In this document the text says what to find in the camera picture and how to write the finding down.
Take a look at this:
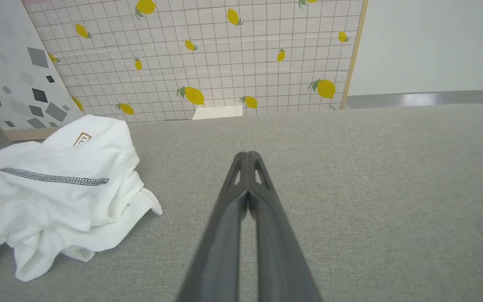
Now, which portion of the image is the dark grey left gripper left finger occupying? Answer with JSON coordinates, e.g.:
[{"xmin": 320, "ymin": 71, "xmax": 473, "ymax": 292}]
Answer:
[{"xmin": 176, "ymin": 151, "xmax": 249, "ymax": 302}]

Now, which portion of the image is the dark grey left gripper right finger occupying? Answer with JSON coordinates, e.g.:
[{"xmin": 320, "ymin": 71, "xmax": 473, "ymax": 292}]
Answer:
[{"xmin": 248, "ymin": 151, "xmax": 322, "ymax": 302}]

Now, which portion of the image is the white T-shirt with brown logo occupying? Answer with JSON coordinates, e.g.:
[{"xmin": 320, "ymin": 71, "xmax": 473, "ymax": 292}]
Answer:
[{"xmin": 0, "ymin": 114, "xmax": 163, "ymax": 302}]

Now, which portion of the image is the white rectangular block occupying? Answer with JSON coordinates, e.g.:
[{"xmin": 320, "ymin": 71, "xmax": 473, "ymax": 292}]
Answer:
[{"xmin": 192, "ymin": 106, "xmax": 243, "ymax": 120}]

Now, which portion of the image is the lemon print grid panel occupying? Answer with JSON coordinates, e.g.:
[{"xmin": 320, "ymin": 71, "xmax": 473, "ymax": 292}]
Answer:
[{"xmin": 21, "ymin": 0, "xmax": 364, "ymax": 123}]

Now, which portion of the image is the grey diamond pattern panel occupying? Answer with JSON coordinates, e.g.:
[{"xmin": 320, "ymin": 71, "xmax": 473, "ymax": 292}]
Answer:
[{"xmin": 0, "ymin": 0, "xmax": 85, "ymax": 141}]

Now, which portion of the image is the light wooden panel frame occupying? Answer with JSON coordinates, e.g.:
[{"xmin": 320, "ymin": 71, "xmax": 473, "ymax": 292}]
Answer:
[{"xmin": 340, "ymin": 0, "xmax": 369, "ymax": 110}]

